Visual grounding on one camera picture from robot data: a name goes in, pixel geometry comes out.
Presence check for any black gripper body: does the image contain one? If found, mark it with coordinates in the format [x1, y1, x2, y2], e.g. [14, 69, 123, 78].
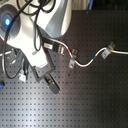
[30, 26, 56, 83]

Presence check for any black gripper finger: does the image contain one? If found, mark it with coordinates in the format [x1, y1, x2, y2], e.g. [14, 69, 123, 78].
[44, 74, 60, 94]
[43, 40, 65, 55]

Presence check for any white cable with coloured bands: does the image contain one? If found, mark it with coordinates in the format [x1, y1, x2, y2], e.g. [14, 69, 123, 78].
[63, 46, 128, 69]

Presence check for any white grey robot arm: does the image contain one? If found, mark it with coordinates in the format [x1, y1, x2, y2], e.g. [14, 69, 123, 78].
[0, 0, 72, 94]

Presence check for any white connector plug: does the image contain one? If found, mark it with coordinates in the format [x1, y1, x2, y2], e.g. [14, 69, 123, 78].
[19, 74, 27, 82]

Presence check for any metal cable clip left upper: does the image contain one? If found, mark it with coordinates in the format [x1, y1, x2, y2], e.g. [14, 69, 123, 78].
[72, 49, 78, 55]

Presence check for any metal cable clip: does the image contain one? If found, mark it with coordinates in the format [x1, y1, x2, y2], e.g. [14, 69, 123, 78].
[108, 41, 115, 49]
[68, 58, 75, 69]
[101, 49, 111, 59]
[72, 49, 78, 55]

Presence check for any metal cable clip left lower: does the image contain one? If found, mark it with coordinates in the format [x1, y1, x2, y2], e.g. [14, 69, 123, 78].
[68, 58, 75, 69]

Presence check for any metal cable clip right lower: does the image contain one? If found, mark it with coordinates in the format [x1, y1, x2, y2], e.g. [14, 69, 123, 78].
[101, 49, 111, 59]

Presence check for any metal cable clip right upper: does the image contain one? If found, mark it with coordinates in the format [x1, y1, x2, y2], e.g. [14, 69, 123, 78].
[108, 41, 115, 49]

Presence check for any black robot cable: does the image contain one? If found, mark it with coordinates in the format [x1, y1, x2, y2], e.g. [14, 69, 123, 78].
[0, 0, 58, 80]

